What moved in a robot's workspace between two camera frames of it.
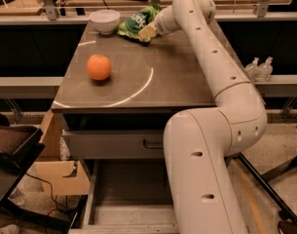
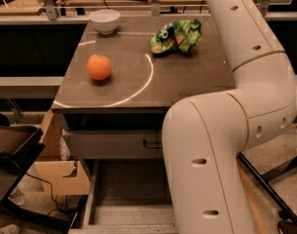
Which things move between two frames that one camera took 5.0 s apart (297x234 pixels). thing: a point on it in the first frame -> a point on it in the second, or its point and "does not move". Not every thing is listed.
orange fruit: x=98 y=67 does not move
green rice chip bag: x=130 y=27 -> x=182 y=35
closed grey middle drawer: x=115 y=143 does not move
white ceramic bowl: x=104 y=20 does not move
